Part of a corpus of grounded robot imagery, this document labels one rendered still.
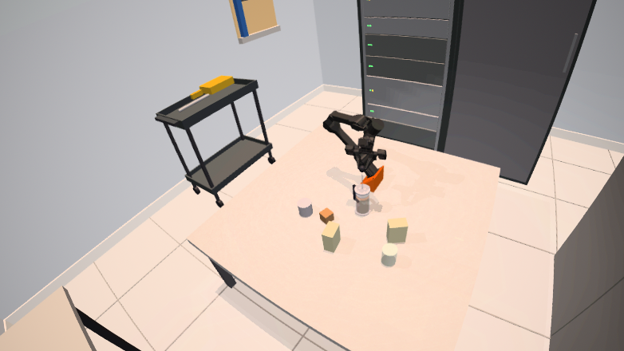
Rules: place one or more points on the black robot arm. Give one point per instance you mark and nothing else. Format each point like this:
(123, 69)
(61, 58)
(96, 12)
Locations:
(358, 123)

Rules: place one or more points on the french press coffee maker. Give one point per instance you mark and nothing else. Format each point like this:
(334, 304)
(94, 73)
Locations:
(361, 194)

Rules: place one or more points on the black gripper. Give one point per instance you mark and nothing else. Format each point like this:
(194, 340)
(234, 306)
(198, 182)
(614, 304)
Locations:
(351, 150)

